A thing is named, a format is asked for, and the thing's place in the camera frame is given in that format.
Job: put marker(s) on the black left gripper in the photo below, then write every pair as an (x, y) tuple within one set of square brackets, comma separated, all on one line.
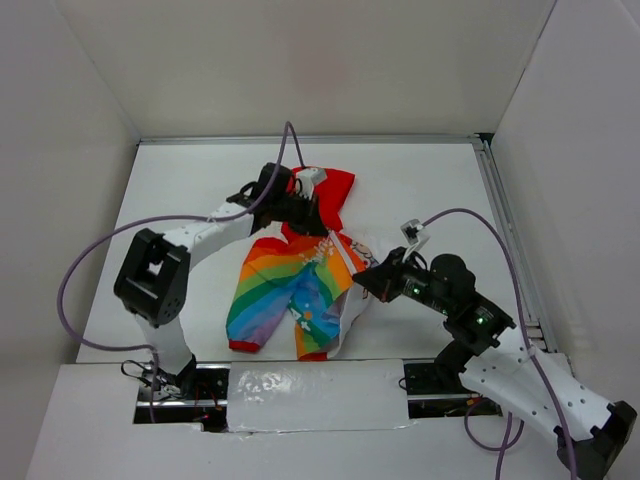
[(309, 222)]

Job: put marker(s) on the rainbow children's zip jacket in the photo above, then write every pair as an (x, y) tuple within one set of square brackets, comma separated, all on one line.
[(309, 278)]

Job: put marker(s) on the white front cover panel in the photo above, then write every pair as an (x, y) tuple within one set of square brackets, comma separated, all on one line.
[(270, 397)]

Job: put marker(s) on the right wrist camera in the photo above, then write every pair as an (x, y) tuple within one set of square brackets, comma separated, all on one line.
[(414, 232)]

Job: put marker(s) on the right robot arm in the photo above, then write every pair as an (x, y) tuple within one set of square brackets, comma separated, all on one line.
[(487, 354)]

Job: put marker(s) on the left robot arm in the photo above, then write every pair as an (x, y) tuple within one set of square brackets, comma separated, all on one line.
[(153, 280)]

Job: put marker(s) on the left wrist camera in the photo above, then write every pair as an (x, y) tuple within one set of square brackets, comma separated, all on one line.
[(311, 177)]

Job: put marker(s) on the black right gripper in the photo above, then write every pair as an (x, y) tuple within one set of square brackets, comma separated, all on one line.
[(382, 280)]

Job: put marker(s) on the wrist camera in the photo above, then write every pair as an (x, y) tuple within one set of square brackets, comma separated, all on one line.
[(414, 232), (311, 177)]

